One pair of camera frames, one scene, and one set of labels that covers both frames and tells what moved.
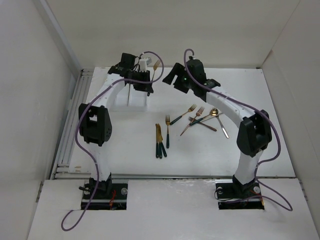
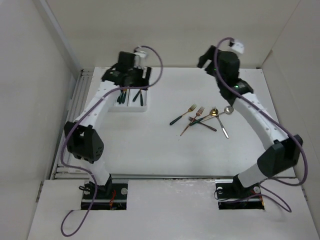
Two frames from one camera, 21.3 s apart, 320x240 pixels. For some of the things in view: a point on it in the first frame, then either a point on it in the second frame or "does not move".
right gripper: [178, 69] to [208, 55]
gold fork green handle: [191, 108] does not move
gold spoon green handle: [214, 111] does not move
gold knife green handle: [157, 147] to [120, 98]
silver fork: [222, 127] does not move
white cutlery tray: [137, 100] does not move
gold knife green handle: [162, 146] to [124, 97]
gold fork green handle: [167, 121] to [141, 97]
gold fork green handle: [155, 66] to [136, 95]
